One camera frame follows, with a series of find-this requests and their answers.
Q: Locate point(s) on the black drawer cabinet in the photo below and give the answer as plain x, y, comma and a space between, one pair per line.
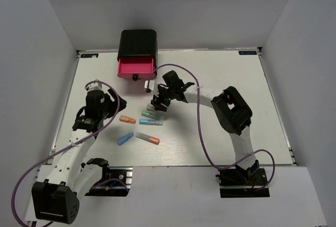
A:
139, 42

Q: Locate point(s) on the blue highlighter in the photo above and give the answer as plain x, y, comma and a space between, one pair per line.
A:
152, 122

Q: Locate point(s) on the orange white highlighter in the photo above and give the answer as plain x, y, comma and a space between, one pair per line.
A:
147, 138

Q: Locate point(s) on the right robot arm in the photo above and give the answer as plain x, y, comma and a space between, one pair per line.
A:
232, 111

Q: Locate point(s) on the left blue table sticker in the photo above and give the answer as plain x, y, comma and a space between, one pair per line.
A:
94, 55

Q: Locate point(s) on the blue table sticker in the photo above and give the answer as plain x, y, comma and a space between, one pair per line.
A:
247, 52
94, 55

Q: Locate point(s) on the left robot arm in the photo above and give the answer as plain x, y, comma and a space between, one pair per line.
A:
57, 198

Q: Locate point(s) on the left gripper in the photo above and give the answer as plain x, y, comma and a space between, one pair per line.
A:
114, 104

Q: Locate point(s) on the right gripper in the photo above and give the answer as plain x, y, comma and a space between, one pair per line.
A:
158, 100

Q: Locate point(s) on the right blue table sticker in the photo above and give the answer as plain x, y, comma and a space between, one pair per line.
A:
247, 52

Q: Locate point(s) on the white eraser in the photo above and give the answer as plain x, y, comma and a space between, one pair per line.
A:
150, 107

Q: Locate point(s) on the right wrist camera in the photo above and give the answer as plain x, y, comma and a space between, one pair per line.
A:
151, 86

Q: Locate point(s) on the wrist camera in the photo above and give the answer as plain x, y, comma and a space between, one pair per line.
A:
151, 86
95, 85

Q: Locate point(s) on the pink drawer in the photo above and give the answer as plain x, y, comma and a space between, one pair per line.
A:
136, 66

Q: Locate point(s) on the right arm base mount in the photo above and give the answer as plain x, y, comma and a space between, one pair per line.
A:
231, 185

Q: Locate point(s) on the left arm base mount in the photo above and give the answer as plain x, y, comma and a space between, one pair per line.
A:
117, 183

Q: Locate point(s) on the green highlighter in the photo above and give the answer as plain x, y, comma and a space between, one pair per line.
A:
151, 115

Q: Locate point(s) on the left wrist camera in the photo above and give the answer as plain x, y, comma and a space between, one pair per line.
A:
95, 85

